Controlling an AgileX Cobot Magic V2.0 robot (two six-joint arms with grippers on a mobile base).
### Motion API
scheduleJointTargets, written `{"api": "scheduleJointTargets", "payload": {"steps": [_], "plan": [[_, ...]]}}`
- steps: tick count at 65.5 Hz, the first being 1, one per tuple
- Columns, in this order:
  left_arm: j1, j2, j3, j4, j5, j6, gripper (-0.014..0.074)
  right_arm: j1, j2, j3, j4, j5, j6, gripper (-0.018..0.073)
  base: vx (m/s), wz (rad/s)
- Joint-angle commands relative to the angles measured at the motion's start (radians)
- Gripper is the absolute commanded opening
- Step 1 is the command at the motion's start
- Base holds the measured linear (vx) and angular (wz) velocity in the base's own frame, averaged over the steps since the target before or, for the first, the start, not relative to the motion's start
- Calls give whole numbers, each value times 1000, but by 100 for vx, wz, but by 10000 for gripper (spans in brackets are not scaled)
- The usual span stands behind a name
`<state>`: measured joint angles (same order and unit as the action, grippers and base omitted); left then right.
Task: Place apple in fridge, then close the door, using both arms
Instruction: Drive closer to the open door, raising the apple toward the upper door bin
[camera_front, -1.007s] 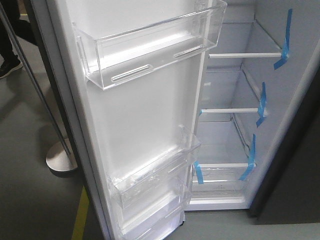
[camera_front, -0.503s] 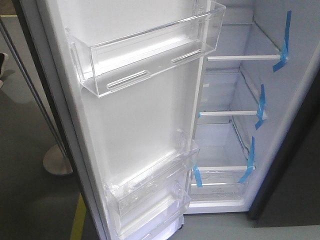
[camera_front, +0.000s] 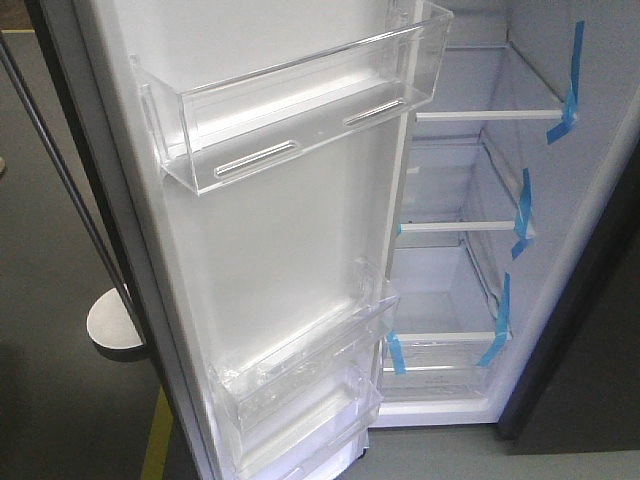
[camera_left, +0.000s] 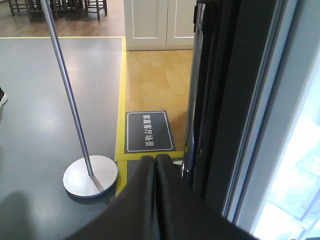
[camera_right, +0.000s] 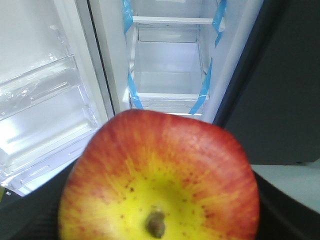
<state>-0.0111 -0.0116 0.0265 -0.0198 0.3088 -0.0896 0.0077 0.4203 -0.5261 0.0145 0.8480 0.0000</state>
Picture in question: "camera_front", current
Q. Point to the open fridge door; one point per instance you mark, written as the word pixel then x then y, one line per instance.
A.
pixel 242 268

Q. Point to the lower glass fridge shelf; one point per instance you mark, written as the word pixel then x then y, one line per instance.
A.
pixel 446 293

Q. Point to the glass fridge shelf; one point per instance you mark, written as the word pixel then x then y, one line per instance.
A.
pixel 490 83
pixel 446 293
pixel 456 187

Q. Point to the middle glass fridge shelf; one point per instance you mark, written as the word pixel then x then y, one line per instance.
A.
pixel 456 187

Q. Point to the clear fridge crisper drawer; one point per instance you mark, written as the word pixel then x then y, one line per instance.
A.
pixel 420 370

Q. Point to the dark grey fridge body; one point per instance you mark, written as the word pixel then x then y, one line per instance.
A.
pixel 512 164

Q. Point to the top glass fridge shelf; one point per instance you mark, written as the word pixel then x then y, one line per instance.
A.
pixel 490 83

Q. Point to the clear upper door bin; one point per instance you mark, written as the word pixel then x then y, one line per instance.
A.
pixel 231 88

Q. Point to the clear door bin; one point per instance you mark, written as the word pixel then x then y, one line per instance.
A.
pixel 231 88
pixel 254 392
pixel 299 436

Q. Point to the clear lower door bin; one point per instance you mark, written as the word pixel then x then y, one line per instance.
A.
pixel 254 392

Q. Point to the clear bottom door bin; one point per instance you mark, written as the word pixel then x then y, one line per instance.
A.
pixel 299 436

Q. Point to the metal stand with round base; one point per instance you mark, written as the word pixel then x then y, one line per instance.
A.
pixel 112 325

